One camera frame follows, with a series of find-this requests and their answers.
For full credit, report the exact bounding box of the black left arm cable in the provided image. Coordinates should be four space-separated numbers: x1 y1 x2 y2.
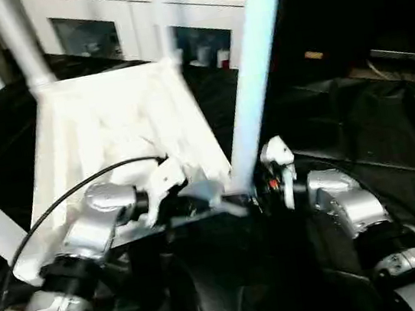
0 153 191 311

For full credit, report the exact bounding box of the white plastic table top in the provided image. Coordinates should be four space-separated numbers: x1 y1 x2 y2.
0 50 247 290

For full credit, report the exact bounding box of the small white cup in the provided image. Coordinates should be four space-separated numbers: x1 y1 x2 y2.
216 50 234 70

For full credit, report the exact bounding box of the black plastic mat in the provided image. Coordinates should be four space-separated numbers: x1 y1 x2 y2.
0 6 415 311

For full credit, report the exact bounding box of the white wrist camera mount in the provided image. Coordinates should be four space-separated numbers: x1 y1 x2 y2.
137 155 194 227
258 134 303 214

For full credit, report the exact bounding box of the small yellow label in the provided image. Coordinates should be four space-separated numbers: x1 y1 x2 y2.
304 49 325 62

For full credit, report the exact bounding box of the white glass-door cabinet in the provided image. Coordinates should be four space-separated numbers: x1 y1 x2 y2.
19 0 263 97

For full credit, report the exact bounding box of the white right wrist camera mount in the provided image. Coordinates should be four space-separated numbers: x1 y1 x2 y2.
258 134 303 214

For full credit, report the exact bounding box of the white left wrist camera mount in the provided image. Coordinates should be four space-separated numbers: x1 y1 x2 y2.
137 155 194 227

